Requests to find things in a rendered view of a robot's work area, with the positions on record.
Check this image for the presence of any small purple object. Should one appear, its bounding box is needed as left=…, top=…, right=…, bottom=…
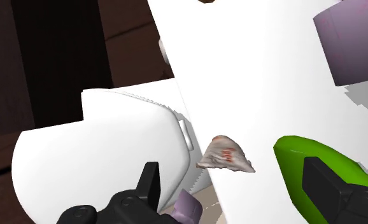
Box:
left=171, top=189, right=204, bottom=224

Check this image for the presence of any white table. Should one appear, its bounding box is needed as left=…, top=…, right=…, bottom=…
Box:
left=146, top=0, right=368, bottom=224

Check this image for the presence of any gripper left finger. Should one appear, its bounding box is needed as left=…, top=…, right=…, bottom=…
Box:
left=55, top=161, right=180, bottom=224

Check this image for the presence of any green rounded bottle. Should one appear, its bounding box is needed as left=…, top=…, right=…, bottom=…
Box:
left=272, top=135, right=368, bottom=224

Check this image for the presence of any white toilet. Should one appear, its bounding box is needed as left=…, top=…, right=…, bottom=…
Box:
left=11, top=77, right=213, bottom=224

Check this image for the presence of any grey crumpled wrapper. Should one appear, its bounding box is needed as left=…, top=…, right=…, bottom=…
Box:
left=195, top=134, right=257, bottom=174

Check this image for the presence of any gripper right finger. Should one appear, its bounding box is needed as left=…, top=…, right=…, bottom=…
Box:
left=301, top=156, right=368, bottom=224

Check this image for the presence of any purple robot stand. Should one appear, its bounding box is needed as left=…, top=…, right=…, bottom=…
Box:
left=313, top=0, right=368, bottom=87

